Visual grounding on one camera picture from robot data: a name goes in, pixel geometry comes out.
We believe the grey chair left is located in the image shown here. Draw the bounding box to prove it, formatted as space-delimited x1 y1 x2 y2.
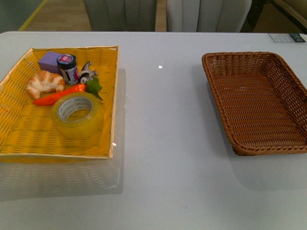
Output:
84 0 157 32

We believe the grey chair right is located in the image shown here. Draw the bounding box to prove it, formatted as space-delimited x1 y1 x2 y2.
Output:
166 0 252 33

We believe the table label sticker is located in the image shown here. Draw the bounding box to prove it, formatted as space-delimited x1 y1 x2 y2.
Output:
269 33 306 43

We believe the brown wicker basket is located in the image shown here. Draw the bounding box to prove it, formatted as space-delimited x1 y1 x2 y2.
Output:
202 52 307 156

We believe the clear packing tape roll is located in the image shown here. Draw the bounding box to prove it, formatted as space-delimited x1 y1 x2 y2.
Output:
51 92 104 139

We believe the toy croissant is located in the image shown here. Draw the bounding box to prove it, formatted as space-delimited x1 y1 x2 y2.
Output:
26 70 65 99

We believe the black white animal figurine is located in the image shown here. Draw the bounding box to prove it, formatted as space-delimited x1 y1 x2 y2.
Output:
79 61 98 84

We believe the orange toy carrot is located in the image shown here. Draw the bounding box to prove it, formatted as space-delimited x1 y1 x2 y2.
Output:
33 77 104 106

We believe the grey chair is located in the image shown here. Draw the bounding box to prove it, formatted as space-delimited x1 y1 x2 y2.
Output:
166 0 252 33
84 0 157 32

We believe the yellow woven basket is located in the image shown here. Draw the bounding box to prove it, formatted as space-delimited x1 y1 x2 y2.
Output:
0 46 119 163

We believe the purple foam block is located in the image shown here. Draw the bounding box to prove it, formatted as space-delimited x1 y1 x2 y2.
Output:
38 51 62 75

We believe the small dark jar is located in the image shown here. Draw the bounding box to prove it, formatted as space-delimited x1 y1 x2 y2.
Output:
57 54 80 85

